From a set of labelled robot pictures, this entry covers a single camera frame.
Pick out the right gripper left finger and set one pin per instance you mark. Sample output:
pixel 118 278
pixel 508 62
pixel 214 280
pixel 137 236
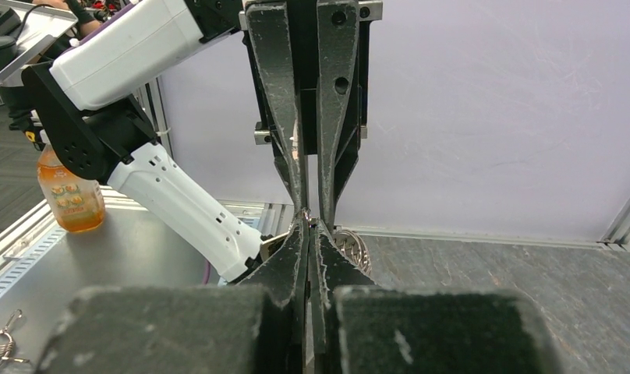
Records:
pixel 255 326

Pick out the aluminium corner post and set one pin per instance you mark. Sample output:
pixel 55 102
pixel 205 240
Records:
pixel 619 230

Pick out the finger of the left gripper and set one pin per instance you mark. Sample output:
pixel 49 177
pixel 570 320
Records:
pixel 269 33
pixel 337 36

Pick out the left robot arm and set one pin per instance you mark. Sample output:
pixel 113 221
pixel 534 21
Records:
pixel 84 99

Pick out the white slotted cable duct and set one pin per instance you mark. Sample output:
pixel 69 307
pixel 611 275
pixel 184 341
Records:
pixel 19 265

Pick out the orange drink bottle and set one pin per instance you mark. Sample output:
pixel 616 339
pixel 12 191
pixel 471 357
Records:
pixel 77 204

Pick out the metal disc with key rings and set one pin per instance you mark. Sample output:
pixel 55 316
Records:
pixel 351 245

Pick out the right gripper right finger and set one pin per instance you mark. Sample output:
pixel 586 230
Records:
pixel 360 327

